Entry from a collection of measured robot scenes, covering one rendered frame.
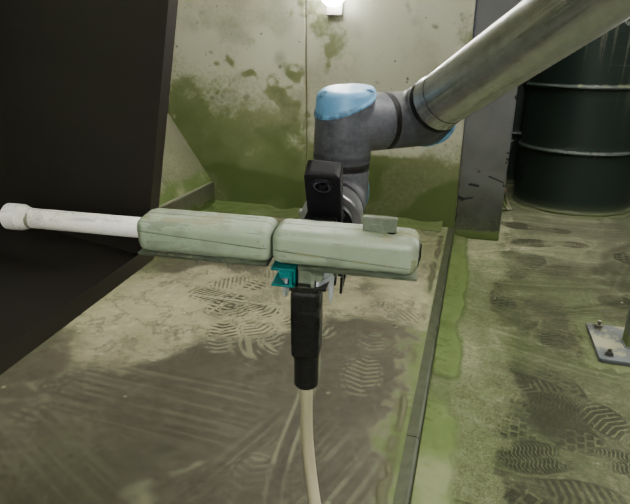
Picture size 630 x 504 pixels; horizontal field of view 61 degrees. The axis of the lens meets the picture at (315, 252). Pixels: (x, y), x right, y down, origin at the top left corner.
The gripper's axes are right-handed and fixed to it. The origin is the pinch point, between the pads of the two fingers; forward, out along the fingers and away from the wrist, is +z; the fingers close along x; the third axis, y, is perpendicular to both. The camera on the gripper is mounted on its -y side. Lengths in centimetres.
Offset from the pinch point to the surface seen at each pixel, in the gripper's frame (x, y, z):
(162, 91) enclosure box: 20.3, -16.3, -11.9
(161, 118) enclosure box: 20.8, -12.9, -12.1
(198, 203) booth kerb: 77, 56, -161
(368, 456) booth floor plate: -9, 48, -22
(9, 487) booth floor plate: 50, 49, -4
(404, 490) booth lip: -16, 47, -15
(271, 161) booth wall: 47, 38, -174
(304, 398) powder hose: -0.5, 17.9, -0.4
